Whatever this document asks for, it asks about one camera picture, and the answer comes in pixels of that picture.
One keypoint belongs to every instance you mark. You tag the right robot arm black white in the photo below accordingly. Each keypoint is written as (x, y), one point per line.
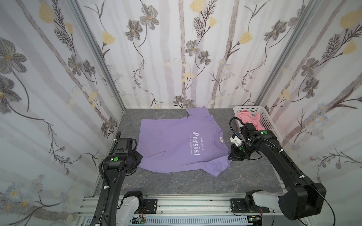
(303, 198)

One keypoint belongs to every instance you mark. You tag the small circuit board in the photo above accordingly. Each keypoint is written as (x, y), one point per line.
(139, 220)
(255, 220)

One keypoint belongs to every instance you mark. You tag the white plastic laundry basket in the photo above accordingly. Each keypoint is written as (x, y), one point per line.
(265, 120)

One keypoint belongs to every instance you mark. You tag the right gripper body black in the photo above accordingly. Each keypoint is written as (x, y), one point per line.
(234, 154)

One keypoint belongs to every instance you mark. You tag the small circuit board left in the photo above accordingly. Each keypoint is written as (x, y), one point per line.
(139, 220)

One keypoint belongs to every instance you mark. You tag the small circuit board right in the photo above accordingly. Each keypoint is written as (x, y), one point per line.
(255, 220)

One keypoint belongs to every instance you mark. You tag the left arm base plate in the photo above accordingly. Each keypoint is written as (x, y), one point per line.
(147, 206)

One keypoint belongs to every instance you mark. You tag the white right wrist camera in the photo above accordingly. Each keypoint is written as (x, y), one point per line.
(236, 141)

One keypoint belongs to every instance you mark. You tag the pink t-shirt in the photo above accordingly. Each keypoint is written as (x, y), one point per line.
(247, 117)

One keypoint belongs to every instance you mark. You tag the white ventilation grille strip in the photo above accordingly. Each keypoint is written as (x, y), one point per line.
(192, 221)

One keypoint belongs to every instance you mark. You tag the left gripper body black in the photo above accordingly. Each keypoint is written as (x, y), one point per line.
(135, 158)

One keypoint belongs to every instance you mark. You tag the purple t-shirt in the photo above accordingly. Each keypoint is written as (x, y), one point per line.
(190, 143)

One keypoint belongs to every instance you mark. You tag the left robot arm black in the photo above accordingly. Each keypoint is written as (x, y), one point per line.
(122, 161)

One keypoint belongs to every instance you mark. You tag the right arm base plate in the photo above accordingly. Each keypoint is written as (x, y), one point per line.
(239, 206)

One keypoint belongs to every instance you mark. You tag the aluminium front rail frame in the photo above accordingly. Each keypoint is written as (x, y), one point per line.
(215, 205)

